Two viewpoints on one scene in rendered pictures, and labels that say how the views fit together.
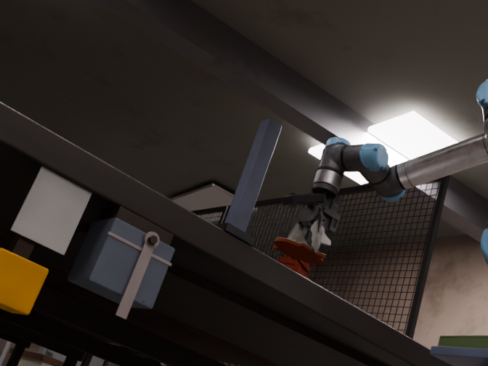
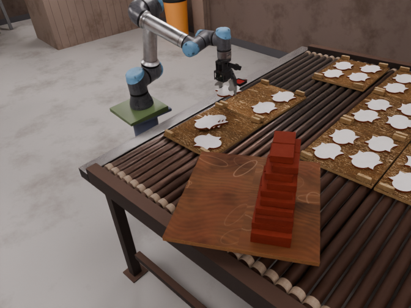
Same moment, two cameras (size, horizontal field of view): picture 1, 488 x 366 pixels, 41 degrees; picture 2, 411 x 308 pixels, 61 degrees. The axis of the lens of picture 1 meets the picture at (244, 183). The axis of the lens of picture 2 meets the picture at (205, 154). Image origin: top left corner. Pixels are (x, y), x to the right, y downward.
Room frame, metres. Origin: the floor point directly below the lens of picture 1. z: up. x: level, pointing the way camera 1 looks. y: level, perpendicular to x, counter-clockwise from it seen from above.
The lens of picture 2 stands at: (3.42, -0.74, 1.93)
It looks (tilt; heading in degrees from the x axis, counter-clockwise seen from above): 35 degrees down; 168
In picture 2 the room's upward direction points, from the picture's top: 5 degrees counter-clockwise
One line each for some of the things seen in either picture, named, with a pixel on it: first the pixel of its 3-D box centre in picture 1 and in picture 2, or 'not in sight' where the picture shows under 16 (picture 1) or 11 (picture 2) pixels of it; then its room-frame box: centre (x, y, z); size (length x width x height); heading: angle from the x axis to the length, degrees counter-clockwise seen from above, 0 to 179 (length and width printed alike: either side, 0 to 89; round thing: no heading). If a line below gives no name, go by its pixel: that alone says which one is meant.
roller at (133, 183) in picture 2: not in sight; (257, 106); (1.64, -0.01, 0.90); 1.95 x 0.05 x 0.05; 122
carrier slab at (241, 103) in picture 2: not in sight; (262, 101); (1.63, 0.02, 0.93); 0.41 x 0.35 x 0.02; 119
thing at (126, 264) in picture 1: (122, 266); not in sight; (1.19, 0.16, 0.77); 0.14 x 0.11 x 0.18; 122
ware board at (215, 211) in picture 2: not in sight; (249, 197); (2.51, -0.39, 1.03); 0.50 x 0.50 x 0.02; 60
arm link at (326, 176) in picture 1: (326, 183); (224, 54); (1.68, -0.22, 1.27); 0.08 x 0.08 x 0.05
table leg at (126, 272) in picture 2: not in sight; (122, 227); (1.89, -0.94, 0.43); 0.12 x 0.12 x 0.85; 32
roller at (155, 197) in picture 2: not in sight; (277, 113); (1.76, 0.07, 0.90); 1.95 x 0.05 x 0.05; 122
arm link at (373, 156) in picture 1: (367, 160); (205, 38); (1.62, -0.30, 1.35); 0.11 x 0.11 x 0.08; 42
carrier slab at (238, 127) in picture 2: not in sight; (213, 129); (1.84, -0.34, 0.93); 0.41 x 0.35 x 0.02; 120
